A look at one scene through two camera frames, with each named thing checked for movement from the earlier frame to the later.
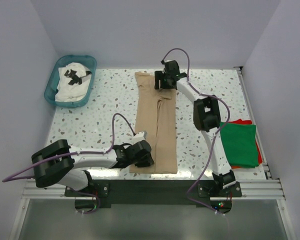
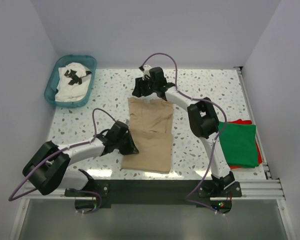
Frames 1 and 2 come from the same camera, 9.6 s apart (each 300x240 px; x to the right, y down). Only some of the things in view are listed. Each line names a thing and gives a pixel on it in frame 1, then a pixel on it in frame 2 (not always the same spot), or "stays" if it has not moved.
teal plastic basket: [89, 61] stays
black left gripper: [147, 162] to [131, 149]
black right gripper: [161, 74] to [139, 90]
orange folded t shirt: [239, 121] stays
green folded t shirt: [240, 142] stays
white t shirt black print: [73, 81] stays
